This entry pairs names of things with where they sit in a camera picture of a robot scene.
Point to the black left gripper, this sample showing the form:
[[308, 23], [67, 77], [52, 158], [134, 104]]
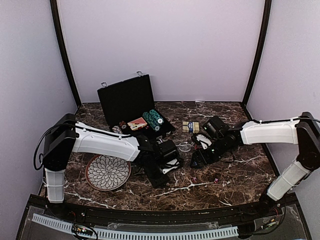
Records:
[[159, 183]]

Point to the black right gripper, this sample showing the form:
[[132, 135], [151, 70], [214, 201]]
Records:
[[205, 159]]

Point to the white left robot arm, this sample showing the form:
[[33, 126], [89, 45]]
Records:
[[68, 136]]

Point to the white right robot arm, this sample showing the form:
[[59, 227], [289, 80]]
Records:
[[303, 131]]

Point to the clear dealer button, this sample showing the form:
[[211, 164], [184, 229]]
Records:
[[185, 147]]

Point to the blue gold card box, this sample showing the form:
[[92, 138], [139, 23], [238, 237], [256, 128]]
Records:
[[190, 127]]

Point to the red playing card deck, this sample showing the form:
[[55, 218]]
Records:
[[137, 124]]

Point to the green blue chip stack rear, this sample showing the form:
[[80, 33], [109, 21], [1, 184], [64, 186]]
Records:
[[156, 116]]

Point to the green blue chip stack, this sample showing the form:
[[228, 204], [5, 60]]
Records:
[[151, 121], [156, 116]]

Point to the green blue chip stack front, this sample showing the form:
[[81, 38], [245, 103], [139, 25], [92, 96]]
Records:
[[151, 121]]

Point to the floral patterned plate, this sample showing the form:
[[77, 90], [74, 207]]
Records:
[[106, 173]]

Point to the orange black chip stack case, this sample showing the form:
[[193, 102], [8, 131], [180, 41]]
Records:
[[123, 125]]

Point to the black poker case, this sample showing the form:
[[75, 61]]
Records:
[[127, 100]]

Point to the white slotted cable duct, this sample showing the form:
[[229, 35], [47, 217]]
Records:
[[99, 233]]

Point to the black front table rail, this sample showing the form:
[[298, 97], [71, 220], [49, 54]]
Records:
[[98, 216]]

